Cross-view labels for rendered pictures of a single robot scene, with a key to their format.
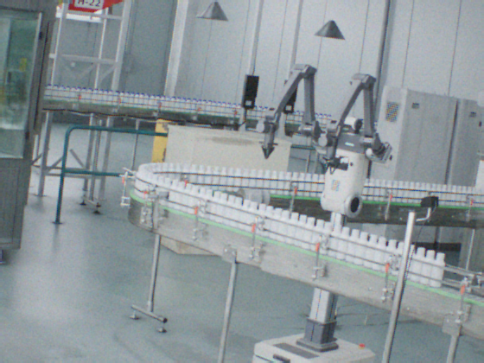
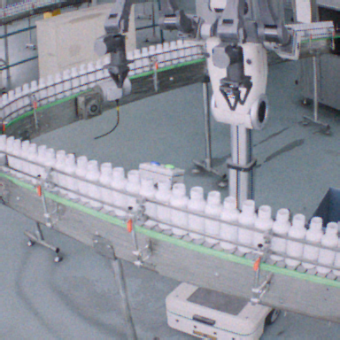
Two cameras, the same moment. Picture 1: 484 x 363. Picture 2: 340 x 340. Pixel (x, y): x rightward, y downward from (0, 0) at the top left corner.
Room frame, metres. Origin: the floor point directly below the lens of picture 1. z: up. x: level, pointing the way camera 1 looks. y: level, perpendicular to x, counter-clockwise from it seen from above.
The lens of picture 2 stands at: (3.86, -0.08, 1.95)
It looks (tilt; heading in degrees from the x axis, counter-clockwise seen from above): 27 degrees down; 354
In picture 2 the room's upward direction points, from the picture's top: 4 degrees counter-clockwise
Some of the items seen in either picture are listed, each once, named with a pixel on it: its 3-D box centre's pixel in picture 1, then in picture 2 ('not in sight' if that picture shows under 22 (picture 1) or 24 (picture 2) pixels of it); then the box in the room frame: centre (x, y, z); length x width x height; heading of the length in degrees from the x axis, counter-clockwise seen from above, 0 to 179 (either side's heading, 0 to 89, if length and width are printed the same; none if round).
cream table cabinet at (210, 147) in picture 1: (221, 191); (85, 53); (9.79, 0.20, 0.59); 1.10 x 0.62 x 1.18; 120
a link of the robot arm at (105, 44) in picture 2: (267, 122); (110, 36); (5.58, -0.09, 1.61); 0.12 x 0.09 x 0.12; 140
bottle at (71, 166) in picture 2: (221, 207); (72, 176); (5.59, 0.10, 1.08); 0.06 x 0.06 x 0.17
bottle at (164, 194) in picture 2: (277, 223); (166, 204); (5.32, -0.21, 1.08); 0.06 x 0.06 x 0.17
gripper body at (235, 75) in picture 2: (331, 153); (235, 72); (5.30, -0.45, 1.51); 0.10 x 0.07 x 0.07; 138
